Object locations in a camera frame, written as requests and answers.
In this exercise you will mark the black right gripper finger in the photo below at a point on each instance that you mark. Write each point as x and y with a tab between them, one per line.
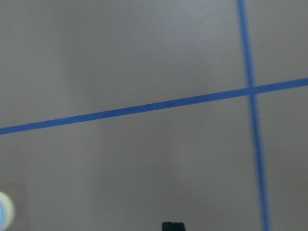
178	226
167	226

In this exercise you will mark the blue bell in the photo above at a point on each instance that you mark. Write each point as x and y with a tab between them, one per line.
7	211

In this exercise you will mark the brown paper table cover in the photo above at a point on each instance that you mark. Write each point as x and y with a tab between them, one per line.
120	115

